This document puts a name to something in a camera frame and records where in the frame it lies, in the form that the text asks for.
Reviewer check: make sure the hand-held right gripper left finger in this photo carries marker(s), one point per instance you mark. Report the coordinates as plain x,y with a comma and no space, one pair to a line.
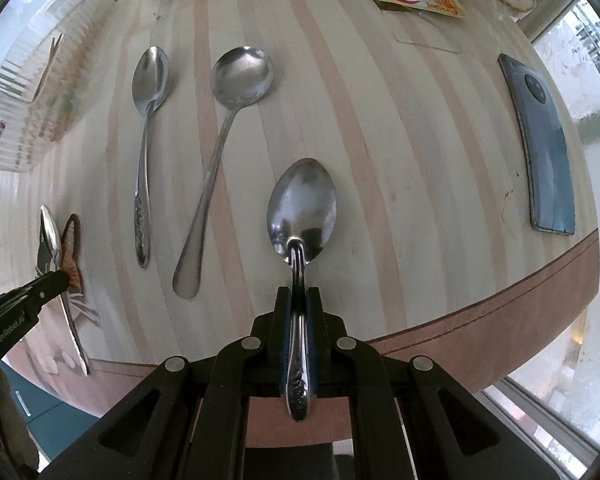
284,340

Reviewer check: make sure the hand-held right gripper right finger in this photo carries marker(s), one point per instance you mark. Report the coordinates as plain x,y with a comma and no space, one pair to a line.
314,340

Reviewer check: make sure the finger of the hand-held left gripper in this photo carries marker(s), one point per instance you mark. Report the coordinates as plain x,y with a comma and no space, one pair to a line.
50,282

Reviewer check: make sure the clear plastic container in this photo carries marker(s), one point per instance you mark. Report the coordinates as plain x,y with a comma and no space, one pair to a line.
25,75

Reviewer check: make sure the person's left forearm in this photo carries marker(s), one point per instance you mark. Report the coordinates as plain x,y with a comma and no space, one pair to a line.
10,410

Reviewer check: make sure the striped cat print tablecloth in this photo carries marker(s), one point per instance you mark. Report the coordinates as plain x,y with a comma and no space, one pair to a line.
405,160

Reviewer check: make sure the blue grey smartphone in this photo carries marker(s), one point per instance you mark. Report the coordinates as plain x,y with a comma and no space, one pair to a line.
545,160

